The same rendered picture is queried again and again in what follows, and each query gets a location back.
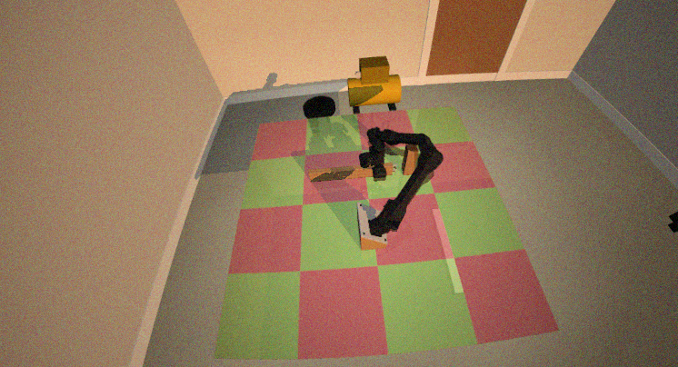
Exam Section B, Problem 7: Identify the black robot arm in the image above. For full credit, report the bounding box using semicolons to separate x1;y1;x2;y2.
359;127;444;237

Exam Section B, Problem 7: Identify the dark brown wooden post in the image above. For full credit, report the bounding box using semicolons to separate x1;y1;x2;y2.
402;144;418;175

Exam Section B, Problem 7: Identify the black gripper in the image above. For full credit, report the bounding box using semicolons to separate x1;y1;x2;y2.
369;146;387;178

